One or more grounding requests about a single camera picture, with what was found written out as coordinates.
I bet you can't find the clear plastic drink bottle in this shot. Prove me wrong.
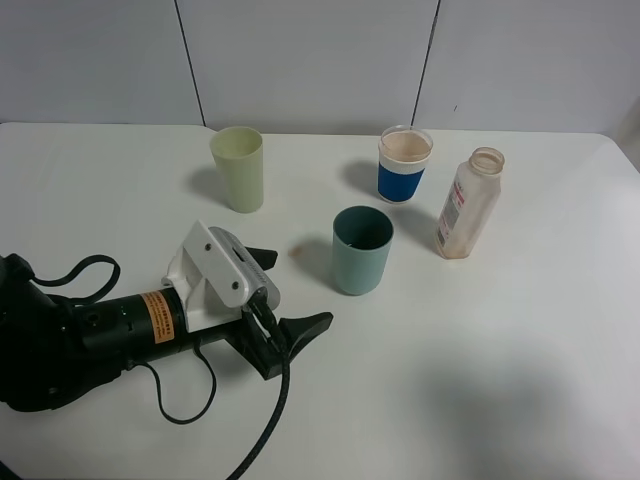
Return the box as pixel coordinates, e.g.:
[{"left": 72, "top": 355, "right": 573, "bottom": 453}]
[{"left": 435, "top": 147, "right": 505, "bottom": 259}]

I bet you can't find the teal green plastic cup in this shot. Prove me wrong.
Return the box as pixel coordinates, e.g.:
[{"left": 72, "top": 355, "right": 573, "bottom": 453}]
[{"left": 332, "top": 205, "right": 394, "bottom": 296}]

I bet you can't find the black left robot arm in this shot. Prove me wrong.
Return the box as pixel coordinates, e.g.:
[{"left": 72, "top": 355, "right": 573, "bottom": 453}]
[{"left": 1, "top": 254, "right": 291, "bottom": 412}]

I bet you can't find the thin black left cable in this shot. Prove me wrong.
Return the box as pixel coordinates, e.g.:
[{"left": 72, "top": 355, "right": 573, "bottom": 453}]
[{"left": 134, "top": 339, "right": 217, "bottom": 426}]

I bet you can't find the pale yellow-green plastic cup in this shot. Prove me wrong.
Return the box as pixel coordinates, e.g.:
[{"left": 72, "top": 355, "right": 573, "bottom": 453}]
[{"left": 210, "top": 126, "right": 264, "bottom": 213}]

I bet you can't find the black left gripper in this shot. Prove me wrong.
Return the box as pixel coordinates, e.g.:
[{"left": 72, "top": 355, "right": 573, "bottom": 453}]
[{"left": 174, "top": 245, "right": 335, "bottom": 384}]

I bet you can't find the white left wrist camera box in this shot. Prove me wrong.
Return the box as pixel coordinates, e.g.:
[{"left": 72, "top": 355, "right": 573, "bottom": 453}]
[{"left": 162, "top": 220, "right": 281, "bottom": 333}]

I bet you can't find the clear cup with blue sleeve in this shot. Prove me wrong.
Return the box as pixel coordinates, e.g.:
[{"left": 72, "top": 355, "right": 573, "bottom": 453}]
[{"left": 377, "top": 125, "right": 433, "bottom": 204}]

